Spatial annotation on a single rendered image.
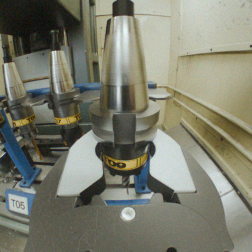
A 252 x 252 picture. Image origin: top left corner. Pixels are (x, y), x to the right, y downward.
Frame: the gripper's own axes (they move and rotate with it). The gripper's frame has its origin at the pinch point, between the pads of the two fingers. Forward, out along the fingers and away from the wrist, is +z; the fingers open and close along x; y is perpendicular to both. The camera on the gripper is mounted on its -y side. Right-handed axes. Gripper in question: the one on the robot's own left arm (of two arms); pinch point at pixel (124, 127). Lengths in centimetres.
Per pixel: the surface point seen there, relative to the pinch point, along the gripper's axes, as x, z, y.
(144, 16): 19, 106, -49
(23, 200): -30.2, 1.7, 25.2
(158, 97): 5.2, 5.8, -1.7
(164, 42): 39, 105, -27
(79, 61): -28, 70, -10
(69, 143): -10.9, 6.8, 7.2
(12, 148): -36.8, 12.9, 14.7
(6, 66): -21.5, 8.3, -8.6
